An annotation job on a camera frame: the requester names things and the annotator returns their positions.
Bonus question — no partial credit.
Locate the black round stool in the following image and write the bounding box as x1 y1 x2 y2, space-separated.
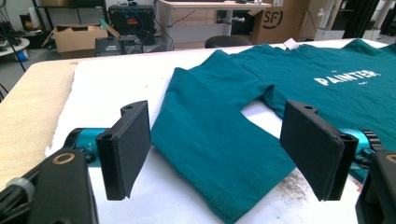
204 35 252 49

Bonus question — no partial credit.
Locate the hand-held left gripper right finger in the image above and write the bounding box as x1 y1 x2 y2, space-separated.
278 99 360 202

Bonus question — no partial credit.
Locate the white desk with wooden top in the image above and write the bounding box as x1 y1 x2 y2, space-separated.
157 0 273 50

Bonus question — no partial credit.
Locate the open cardboard box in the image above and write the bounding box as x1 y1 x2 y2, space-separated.
41 24 121 54

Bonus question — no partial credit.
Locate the large cardboard box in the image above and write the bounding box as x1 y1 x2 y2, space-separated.
250 0 316 45

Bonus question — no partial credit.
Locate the black hard case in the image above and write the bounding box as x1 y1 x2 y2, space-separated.
106 4 156 45

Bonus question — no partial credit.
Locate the left hand-held gripper cable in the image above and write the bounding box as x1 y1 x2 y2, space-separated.
0 176 36 220

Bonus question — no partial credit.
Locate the white foam mat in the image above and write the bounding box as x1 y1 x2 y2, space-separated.
45 38 389 224

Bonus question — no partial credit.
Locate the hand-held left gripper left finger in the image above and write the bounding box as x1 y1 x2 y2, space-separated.
95 100 152 201

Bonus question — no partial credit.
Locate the teal long-sleeved shirt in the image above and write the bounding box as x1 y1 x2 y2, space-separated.
150 38 396 224

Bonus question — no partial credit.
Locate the round white table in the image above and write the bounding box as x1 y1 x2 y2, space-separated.
0 36 31 58

